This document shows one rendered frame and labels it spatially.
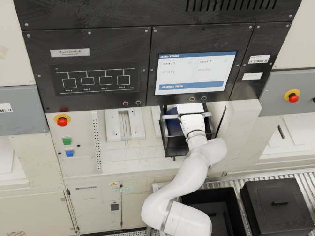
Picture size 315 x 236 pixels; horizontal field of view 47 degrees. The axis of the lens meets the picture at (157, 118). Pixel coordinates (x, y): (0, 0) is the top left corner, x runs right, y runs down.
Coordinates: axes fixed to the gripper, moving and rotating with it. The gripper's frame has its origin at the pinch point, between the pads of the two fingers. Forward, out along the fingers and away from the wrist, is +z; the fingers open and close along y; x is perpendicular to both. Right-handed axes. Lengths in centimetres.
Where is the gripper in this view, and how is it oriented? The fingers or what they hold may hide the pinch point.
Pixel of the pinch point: (188, 107)
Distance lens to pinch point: 168.0
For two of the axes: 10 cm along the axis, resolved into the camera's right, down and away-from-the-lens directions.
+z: -1.4, -7.9, 6.0
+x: 0.8, -6.1, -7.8
